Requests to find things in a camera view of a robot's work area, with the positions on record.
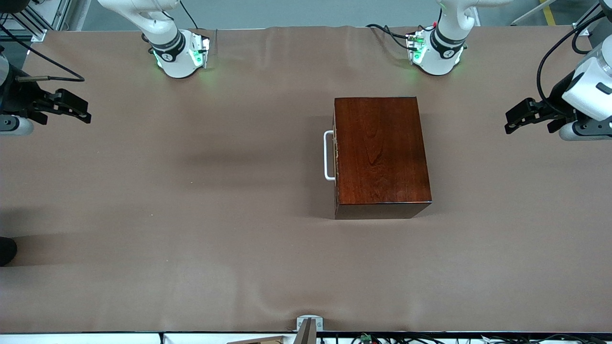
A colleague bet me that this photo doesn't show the light wood drawer white handle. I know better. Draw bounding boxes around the light wood drawer white handle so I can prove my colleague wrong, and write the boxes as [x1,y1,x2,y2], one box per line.
[323,114,340,204]

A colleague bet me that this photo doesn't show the yellow floor tape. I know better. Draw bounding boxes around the yellow floor tape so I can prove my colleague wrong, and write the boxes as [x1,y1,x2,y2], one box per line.
[539,0,558,27]

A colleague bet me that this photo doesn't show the dark red wooden cabinet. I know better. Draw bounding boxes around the dark red wooden cabinet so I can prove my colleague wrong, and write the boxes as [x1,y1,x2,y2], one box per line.
[333,97,433,220]

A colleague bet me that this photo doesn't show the black round object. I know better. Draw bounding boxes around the black round object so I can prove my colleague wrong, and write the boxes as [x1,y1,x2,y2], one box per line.
[0,236,18,267]

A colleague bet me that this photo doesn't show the brown table mat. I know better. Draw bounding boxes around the brown table mat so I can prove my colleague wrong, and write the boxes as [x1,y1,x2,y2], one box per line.
[0,25,612,334]

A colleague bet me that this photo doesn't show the light wooden board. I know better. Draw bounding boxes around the light wooden board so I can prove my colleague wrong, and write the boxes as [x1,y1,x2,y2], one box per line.
[227,335,285,344]

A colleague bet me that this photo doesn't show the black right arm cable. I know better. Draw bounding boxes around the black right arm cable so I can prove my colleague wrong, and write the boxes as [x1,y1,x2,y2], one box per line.
[0,24,86,83]

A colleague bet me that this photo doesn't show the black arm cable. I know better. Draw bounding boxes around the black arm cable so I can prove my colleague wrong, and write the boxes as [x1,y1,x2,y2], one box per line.
[0,24,86,83]
[535,4,612,118]

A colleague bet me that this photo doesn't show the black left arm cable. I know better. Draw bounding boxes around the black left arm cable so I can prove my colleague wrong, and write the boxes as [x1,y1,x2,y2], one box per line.
[535,4,612,118]

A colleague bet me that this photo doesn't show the aluminium frame rail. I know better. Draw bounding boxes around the aluminium frame rail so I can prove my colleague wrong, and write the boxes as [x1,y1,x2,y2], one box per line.
[571,0,612,37]
[0,0,73,43]

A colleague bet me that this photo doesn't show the black base cable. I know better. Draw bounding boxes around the black base cable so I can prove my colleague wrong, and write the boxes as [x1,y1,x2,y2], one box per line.
[179,0,199,30]

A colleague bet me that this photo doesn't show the black base cables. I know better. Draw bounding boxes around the black base cables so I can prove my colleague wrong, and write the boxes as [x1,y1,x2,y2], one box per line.
[366,22,434,51]

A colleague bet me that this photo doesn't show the bundle of black cables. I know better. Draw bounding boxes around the bundle of black cables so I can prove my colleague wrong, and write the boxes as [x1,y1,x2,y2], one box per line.
[318,333,612,344]

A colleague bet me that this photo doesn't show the grey metal bracket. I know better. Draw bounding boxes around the grey metal bracket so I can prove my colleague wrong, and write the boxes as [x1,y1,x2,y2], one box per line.
[296,315,324,344]

